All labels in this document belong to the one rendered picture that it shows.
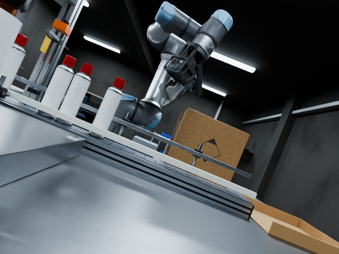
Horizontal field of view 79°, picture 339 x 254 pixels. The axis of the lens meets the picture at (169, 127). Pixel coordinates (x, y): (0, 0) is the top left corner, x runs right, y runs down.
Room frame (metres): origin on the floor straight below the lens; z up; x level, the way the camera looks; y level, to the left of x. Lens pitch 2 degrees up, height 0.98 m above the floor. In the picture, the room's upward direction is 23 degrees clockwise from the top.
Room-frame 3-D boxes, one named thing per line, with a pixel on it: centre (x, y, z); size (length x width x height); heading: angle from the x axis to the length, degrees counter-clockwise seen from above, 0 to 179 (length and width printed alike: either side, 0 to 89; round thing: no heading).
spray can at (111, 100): (0.67, 0.21, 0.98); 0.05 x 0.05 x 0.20
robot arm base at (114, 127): (1.03, 0.27, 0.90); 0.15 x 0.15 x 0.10
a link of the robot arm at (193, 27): (0.75, 0.04, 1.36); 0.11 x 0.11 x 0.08; 20
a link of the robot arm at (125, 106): (1.03, 0.26, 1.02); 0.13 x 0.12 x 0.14; 110
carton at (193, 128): (1.01, -0.19, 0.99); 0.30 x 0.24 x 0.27; 93
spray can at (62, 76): (0.65, 0.38, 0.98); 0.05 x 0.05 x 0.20
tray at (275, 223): (0.72, -0.52, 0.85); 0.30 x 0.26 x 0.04; 94
